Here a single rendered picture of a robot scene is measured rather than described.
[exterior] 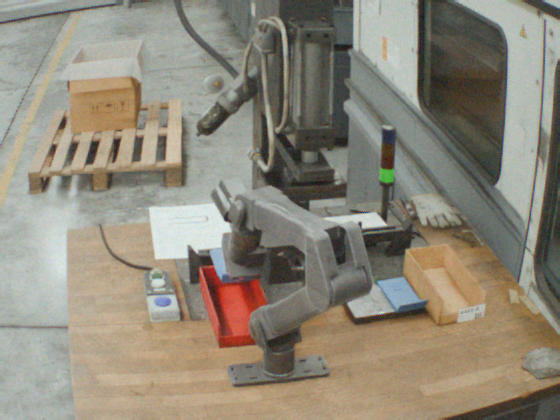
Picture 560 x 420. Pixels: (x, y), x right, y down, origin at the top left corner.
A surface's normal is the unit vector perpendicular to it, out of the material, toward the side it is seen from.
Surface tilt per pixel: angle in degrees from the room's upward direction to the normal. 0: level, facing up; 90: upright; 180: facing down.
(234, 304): 0
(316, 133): 90
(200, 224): 0
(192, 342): 0
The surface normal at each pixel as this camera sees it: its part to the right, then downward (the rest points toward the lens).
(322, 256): 0.48, -0.14
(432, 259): 0.23, 0.43
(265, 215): -0.71, 0.22
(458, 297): 0.02, -0.90
